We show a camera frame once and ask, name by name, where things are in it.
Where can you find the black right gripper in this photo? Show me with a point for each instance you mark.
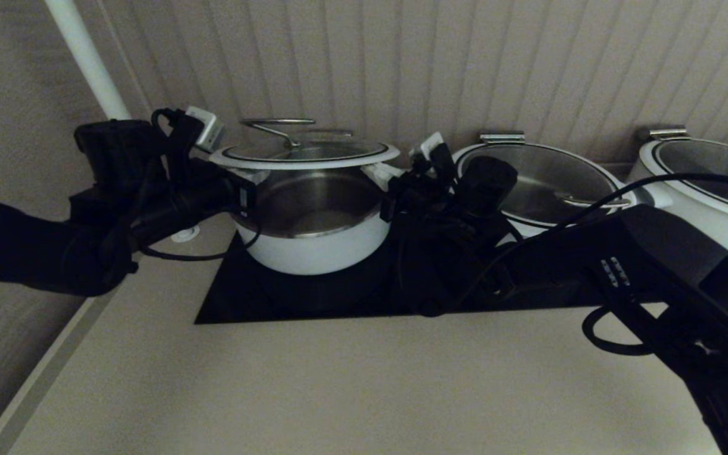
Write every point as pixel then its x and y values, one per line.
pixel 418 189

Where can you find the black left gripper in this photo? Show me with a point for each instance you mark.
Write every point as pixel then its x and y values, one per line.
pixel 209 180

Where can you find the glass lid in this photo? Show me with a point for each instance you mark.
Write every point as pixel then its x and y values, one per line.
pixel 313 155
pixel 718 164
pixel 547 183

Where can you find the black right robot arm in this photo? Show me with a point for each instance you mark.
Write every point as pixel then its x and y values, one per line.
pixel 655 265

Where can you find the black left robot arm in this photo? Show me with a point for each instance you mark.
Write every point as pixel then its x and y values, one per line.
pixel 16 246

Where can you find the wide black glass cooktop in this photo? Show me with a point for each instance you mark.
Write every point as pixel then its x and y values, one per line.
pixel 313 300

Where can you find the white pole with base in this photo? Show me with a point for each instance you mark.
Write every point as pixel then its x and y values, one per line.
pixel 86 57

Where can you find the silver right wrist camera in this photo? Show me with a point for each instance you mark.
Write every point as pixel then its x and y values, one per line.
pixel 427 146

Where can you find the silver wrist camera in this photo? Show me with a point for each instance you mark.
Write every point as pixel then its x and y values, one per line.
pixel 427 146
pixel 205 128

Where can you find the metal hinge bracket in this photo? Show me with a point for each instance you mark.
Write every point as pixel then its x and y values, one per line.
pixel 666 133
pixel 500 137
pixel 335 134

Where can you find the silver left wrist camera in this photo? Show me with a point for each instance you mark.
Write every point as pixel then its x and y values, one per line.
pixel 205 128

